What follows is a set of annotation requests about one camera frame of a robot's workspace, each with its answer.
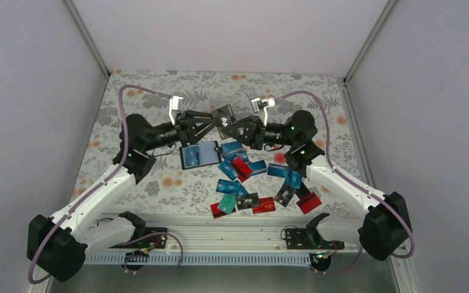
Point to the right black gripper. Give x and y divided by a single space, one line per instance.
253 133

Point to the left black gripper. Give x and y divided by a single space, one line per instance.
186 129

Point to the black leather card holder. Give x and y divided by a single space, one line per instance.
210 154

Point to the blue VIP card front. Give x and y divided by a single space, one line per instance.
191 156

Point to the blue vip card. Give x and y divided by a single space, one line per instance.
230 187
191 156

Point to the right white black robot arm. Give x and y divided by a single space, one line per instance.
382 224

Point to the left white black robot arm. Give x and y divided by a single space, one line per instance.
59 244

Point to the blue striped card upper left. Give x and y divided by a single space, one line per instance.
234 149

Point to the black VIP logo card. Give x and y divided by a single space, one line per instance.
224 116

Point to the red card middle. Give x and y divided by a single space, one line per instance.
242 169

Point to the blue logo card with chip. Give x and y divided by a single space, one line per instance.
226 168

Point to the blue card centre pile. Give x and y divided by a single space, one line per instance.
277 170

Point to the blue VIP card lower right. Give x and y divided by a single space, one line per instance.
230 187

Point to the black card bottom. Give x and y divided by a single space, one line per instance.
247 201

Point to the blue card upper right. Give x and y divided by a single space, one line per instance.
294 179

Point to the green VIP card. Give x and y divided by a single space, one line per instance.
227 204

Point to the red gold VIP card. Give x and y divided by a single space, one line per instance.
266 204

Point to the red card lower left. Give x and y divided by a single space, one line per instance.
217 213

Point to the red card lower right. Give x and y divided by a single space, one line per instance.
309 202

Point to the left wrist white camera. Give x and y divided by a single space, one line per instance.
175 107

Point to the wrist white camera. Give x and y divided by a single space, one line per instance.
260 107
175 107

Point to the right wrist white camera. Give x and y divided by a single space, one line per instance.
260 107

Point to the aluminium front rail frame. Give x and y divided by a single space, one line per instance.
189 233

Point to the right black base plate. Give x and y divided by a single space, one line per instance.
303 239

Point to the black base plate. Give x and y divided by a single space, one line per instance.
158 241
303 239

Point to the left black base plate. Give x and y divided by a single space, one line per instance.
158 241

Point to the grey slotted cable duct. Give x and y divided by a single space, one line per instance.
222 259

